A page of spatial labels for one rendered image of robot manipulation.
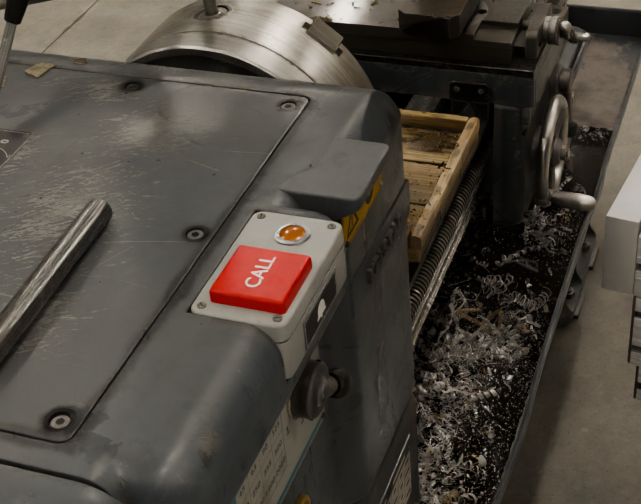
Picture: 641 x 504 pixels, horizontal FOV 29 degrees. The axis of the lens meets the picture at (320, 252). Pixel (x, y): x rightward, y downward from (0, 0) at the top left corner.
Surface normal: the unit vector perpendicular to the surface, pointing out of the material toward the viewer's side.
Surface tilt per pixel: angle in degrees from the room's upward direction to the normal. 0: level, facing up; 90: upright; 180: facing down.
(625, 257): 90
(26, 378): 0
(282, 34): 23
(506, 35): 0
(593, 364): 0
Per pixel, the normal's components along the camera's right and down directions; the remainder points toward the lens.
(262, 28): 0.19, -0.73
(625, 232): -0.46, 0.55
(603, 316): -0.07, -0.80
